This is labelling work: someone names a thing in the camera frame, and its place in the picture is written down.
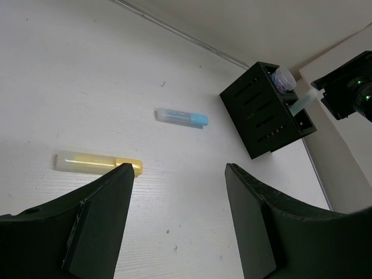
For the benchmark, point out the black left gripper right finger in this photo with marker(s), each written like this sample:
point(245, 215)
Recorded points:
point(279, 236)

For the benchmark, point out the green highlighter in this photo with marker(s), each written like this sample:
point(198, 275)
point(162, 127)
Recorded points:
point(302, 102)

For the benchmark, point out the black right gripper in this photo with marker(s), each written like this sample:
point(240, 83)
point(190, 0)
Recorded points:
point(347, 89)

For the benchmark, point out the black two-slot organizer box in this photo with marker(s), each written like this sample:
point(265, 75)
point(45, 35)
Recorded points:
point(260, 112)

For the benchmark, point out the blue highlighter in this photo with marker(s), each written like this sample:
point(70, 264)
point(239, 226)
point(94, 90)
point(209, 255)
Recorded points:
point(181, 118)

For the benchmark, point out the clear jar of paper clips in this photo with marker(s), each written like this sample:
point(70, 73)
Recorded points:
point(283, 80)

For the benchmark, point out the yellow highlighter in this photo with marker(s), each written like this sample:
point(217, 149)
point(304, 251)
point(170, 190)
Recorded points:
point(92, 164)

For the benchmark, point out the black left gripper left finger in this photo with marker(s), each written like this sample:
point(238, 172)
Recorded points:
point(77, 235)

